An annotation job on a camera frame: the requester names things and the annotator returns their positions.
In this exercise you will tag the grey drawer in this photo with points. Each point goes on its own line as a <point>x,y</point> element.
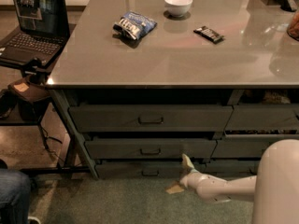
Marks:
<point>231,168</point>
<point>149,148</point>
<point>150,118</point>
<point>264,117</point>
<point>248,147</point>
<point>140,169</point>

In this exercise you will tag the black laptop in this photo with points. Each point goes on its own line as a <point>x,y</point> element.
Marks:
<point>44,31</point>

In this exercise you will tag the blue chip bag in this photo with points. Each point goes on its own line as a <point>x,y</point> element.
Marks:
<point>134,25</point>

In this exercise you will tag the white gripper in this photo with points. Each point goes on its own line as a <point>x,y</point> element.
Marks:
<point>189,180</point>

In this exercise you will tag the brown object at right edge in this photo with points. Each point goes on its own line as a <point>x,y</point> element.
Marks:
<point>293,29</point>

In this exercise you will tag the person leg in jeans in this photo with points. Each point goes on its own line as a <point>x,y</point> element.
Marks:
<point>15,191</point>

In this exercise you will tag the white bowl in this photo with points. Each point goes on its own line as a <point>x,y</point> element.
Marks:
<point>177,8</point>

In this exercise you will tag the black candy bar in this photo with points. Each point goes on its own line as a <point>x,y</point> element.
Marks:
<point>209,34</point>

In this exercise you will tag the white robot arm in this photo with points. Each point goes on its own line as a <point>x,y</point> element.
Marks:
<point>274,190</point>

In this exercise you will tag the white shoe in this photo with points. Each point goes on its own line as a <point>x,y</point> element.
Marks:
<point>33,220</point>

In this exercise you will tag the grey cabinet frame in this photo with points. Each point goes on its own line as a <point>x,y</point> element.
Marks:
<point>64,99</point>

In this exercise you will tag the black pouch with note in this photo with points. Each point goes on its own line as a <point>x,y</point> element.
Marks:
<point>29,89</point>

